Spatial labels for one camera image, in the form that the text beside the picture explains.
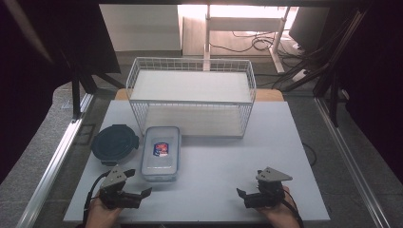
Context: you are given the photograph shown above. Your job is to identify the rectangular clear lidded container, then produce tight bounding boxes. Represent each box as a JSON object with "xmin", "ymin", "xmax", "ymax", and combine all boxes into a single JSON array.
[{"xmin": 141, "ymin": 125, "xmax": 182, "ymax": 183}]

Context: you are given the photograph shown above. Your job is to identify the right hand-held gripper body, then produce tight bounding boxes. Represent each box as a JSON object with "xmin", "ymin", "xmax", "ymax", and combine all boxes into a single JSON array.
[{"xmin": 244, "ymin": 166, "xmax": 293, "ymax": 209}]

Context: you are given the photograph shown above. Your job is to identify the dark monitor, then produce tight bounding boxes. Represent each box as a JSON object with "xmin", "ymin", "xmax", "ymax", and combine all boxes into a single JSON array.
[{"xmin": 288, "ymin": 7, "xmax": 331, "ymax": 53}]

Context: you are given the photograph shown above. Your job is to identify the thin black cable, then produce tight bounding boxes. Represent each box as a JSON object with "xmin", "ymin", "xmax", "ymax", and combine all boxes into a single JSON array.
[{"xmin": 301, "ymin": 142, "xmax": 318, "ymax": 168}]

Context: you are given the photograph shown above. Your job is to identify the dark round lid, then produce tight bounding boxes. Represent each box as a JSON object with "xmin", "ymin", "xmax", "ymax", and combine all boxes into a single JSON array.
[{"xmin": 91, "ymin": 123, "xmax": 141, "ymax": 167}]

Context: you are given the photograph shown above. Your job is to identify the left hand-held gripper cable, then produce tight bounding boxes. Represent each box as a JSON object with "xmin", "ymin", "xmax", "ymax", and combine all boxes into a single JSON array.
[{"xmin": 82, "ymin": 171, "xmax": 110, "ymax": 226}]

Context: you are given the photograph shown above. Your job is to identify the white wire shelf rack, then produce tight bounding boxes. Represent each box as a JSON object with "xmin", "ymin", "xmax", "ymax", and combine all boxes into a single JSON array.
[{"xmin": 125, "ymin": 56, "xmax": 257, "ymax": 140}]

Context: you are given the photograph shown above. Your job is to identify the hand-held gripper cable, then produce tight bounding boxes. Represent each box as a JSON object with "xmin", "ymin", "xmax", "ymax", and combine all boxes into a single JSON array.
[
  {"xmin": 82, "ymin": 171, "xmax": 110, "ymax": 226},
  {"xmin": 281, "ymin": 189, "xmax": 305, "ymax": 228}
]

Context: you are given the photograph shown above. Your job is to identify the person's right hand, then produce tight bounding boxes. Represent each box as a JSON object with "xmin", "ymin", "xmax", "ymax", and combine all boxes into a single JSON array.
[{"xmin": 256, "ymin": 185, "xmax": 301, "ymax": 228}]

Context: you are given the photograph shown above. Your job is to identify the white desk frame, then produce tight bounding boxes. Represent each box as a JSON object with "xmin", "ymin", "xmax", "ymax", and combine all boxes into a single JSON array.
[{"xmin": 203, "ymin": 4, "xmax": 291, "ymax": 74}]

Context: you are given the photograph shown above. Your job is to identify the black floor cables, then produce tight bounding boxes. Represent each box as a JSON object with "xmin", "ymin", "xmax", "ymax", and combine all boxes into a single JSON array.
[{"xmin": 209, "ymin": 29, "xmax": 300, "ymax": 59}]

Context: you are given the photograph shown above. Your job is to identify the person's left hand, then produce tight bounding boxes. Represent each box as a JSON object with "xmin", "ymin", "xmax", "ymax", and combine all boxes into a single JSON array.
[{"xmin": 85, "ymin": 197, "xmax": 123, "ymax": 228}]

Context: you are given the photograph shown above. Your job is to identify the wooden table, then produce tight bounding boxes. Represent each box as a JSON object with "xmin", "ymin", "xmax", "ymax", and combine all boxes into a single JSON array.
[{"xmin": 114, "ymin": 87, "xmax": 285, "ymax": 103}]

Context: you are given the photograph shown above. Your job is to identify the black metal stand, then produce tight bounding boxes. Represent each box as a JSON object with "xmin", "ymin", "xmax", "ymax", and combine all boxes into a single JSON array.
[
  {"xmin": 59, "ymin": 47, "xmax": 125, "ymax": 122},
  {"xmin": 278, "ymin": 9, "xmax": 370, "ymax": 128}
]

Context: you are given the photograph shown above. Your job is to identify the white power strip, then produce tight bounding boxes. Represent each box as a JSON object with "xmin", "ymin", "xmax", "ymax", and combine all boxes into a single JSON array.
[{"xmin": 291, "ymin": 68, "xmax": 309, "ymax": 84}]

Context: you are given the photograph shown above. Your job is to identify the right hand-held gripper cable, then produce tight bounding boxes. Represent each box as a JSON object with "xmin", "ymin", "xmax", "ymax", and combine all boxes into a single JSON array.
[{"xmin": 281, "ymin": 189, "xmax": 305, "ymax": 228}]

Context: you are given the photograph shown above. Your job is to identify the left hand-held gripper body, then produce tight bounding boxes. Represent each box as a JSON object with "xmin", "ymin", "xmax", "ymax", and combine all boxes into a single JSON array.
[{"xmin": 99, "ymin": 165, "xmax": 143, "ymax": 210}]

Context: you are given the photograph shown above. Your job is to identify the aluminium rail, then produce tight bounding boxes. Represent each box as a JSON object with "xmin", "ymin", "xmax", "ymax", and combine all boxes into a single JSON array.
[
  {"xmin": 315, "ymin": 96, "xmax": 393, "ymax": 228},
  {"xmin": 15, "ymin": 93, "xmax": 95, "ymax": 228}
]

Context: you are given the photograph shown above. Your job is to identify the white cabinet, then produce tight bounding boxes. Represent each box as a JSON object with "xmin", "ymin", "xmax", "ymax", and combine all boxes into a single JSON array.
[{"xmin": 99, "ymin": 4, "xmax": 183, "ymax": 52}]

